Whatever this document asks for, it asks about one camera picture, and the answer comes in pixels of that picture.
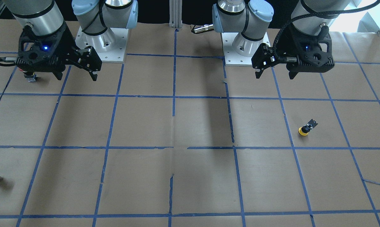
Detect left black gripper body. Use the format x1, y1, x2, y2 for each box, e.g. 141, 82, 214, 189
274, 25, 335, 74

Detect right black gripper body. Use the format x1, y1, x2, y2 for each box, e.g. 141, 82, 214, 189
16, 22, 77, 73

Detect yellow push button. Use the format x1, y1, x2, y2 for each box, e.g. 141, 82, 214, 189
298, 119, 318, 136

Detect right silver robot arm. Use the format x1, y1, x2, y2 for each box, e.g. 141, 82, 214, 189
0, 0, 139, 82

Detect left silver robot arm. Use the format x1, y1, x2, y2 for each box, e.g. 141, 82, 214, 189
191, 0, 350, 79

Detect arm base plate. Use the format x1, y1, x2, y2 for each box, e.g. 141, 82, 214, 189
221, 32, 270, 67
75, 28, 130, 63

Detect aluminium frame post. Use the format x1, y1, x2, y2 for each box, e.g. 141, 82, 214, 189
169, 0, 182, 30

